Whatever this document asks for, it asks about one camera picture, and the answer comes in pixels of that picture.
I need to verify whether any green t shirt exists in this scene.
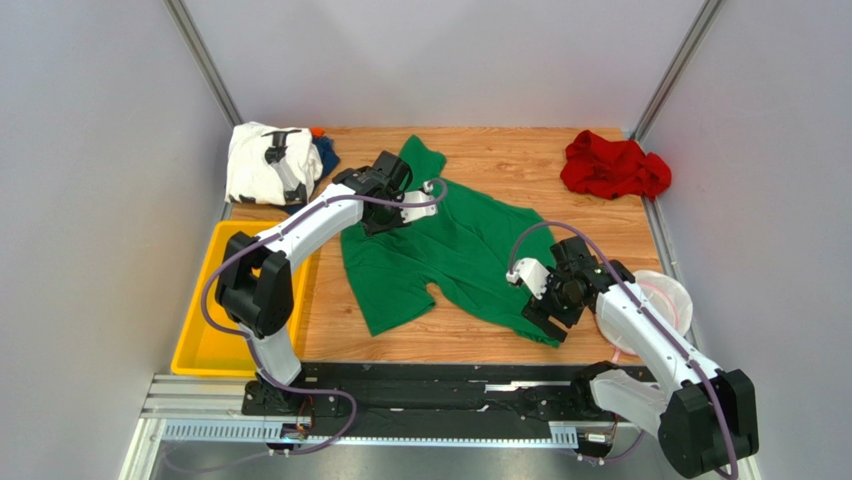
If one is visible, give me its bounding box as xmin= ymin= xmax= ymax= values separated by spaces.
xmin=340 ymin=135 xmax=562 ymax=349

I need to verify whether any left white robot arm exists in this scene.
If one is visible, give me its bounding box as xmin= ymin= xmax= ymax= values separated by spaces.
xmin=203 ymin=151 xmax=413 ymax=385

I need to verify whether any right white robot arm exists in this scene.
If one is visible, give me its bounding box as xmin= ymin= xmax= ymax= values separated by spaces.
xmin=506 ymin=234 xmax=760 ymax=479

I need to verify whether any blue t shirt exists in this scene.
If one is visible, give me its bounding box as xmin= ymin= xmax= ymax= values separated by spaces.
xmin=283 ymin=135 xmax=340 ymax=214

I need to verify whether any white pink round basket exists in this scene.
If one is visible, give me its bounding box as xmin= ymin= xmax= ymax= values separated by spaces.
xmin=594 ymin=270 xmax=693 ymax=363

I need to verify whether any red t shirt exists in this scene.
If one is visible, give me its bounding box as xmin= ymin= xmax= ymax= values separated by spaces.
xmin=560 ymin=130 xmax=672 ymax=200

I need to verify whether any white printed t shirt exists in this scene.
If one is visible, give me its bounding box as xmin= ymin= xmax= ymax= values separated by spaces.
xmin=225 ymin=122 xmax=323 ymax=207

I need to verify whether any yellow plastic bin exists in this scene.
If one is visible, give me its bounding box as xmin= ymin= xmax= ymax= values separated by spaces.
xmin=171 ymin=220 xmax=319 ymax=378

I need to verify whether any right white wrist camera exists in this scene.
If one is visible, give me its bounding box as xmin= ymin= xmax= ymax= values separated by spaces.
xmin=506 ymin=257 xmax=550 ymax=300

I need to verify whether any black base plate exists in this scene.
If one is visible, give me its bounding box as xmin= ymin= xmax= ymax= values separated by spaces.
xmin=241 ymin=362 xmax=624 ymax=440

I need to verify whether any left aluminium frame post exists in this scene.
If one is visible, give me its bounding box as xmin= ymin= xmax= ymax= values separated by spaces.
xmin=164 ymin=0 xmax=243 ymax=126

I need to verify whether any aluminium frame post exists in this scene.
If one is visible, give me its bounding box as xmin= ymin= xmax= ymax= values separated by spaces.
xmin=630 ymin=0 xmax=726 ymax=143
xmin=164 ymin=0 xmax=243 ymax=126

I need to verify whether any right aluminium frame post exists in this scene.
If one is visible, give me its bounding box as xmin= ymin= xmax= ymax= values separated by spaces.
xmin=630 ymin=0 xmax=726 ymax=143

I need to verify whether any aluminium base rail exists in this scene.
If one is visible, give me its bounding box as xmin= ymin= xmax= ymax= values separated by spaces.
xmin=121 ymin=362 xmax=727 ymax=479

